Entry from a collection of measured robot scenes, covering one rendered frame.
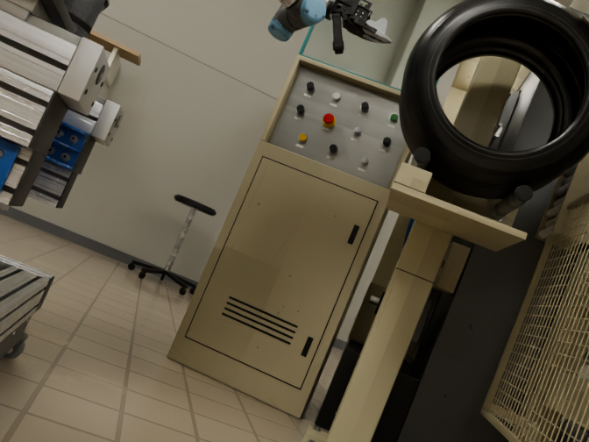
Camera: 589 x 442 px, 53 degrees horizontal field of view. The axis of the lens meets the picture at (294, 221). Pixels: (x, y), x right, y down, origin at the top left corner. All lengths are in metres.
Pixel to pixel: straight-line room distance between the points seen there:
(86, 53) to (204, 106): 4.36
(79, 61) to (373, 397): 1.40
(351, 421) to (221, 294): 0.68
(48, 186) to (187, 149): 3.84
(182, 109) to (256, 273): 3.18
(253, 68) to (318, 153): 3.13
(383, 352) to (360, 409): 0.19
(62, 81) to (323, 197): 1.46
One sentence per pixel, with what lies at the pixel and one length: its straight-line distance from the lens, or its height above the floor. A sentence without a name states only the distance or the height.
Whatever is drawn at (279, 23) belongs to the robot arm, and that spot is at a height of 1.13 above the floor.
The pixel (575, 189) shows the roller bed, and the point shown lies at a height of 1.04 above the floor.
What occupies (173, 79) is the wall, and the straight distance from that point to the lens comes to 5.31.
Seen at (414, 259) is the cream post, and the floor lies 0.67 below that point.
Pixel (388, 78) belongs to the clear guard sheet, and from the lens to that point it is 2.40.
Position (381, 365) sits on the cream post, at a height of 0.32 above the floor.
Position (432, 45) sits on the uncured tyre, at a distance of 1.73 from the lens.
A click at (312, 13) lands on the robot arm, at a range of 1.73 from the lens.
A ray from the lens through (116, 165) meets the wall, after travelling 5.21.
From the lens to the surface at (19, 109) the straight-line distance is 0.95.
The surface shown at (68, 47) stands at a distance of 0.95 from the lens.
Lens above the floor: 0.48
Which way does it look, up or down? 5 degrees up
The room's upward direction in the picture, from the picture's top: 23 degrees clockwise
